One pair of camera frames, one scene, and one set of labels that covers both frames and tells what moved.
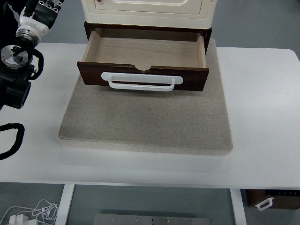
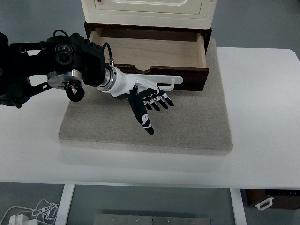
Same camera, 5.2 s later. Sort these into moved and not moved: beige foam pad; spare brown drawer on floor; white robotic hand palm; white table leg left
Moved: white robotic hand palm
Not moved: white table leg left; beige foam pad; spare brown drawer on floor
